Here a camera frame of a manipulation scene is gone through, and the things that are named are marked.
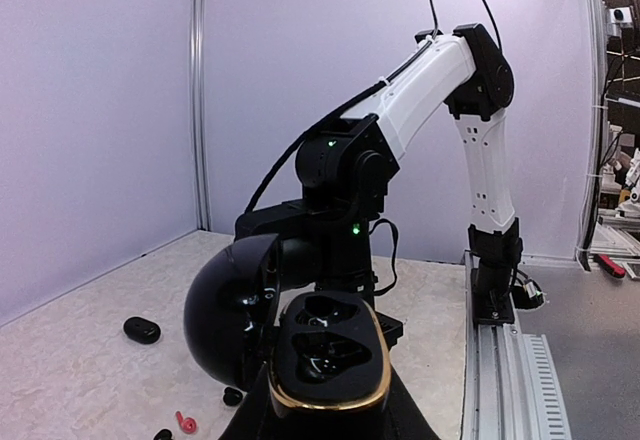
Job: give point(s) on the aluminium corner post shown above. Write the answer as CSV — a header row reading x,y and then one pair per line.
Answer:
x,y
597,115
198,114

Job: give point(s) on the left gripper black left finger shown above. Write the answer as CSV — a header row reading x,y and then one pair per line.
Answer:
x,y
255,418

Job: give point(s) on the small black charging case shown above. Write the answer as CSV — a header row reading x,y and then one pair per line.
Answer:
x,y
141,330

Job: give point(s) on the red earbud centre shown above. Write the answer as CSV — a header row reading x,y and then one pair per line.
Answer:
x,y
188,425

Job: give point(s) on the black round earbud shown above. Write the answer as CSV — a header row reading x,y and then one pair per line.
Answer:
x,y
232,397

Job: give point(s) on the aluminium front rail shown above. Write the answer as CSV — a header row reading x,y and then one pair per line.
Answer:
x,y
511,390

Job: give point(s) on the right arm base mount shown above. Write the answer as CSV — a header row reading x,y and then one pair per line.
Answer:
x,y
498,291

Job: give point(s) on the black stem earbud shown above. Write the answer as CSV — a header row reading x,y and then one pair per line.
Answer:
x,y
163,434

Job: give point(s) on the red handled tool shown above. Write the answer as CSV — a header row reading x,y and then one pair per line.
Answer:
x,y
612,268

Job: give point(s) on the left aluminium corner post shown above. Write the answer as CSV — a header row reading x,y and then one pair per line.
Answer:
x,y
198,114

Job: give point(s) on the right aluminium corner post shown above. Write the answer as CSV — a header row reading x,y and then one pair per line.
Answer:
x,y
597,115

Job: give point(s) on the glossy black earbud case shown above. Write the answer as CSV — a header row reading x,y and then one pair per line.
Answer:
x,y
324,352

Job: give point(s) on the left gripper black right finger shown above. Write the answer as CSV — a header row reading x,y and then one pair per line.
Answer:
x,y
402,418

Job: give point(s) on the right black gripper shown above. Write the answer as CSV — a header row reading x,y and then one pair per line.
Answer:
x,y
313,248

